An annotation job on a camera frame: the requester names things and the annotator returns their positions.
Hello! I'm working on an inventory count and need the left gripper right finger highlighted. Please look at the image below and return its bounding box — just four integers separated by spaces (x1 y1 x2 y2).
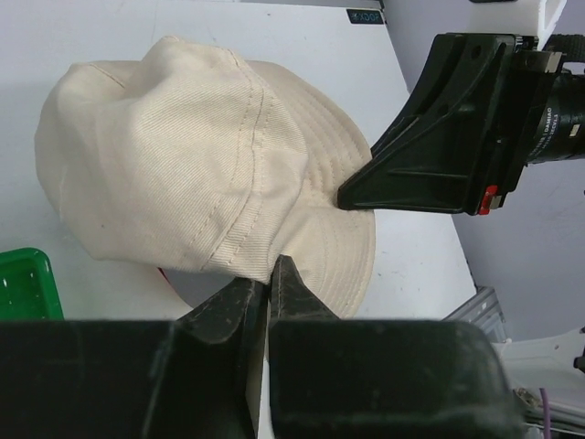
269 255 340 329

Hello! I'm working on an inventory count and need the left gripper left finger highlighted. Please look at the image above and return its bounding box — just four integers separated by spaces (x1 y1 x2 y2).
180 278 266 438

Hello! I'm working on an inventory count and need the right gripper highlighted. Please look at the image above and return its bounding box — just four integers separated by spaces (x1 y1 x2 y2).
337 33 562 216

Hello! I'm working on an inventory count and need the grey bucket hat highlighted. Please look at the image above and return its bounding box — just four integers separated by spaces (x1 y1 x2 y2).
164 270 234 308

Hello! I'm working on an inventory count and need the dark red bucket hat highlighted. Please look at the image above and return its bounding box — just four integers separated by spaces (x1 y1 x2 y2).
157 267 176 294

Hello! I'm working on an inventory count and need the beige bucket hat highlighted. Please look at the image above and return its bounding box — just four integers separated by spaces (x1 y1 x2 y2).
34 37 376 317

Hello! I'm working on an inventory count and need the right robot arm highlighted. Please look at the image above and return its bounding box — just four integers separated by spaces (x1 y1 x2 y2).
337 33 584 216

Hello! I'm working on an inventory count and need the green plastic tray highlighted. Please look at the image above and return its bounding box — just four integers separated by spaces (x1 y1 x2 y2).
0 248 63 321

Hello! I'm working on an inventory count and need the aluminium table rail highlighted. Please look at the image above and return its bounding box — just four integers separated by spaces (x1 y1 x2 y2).
445 286 508 343

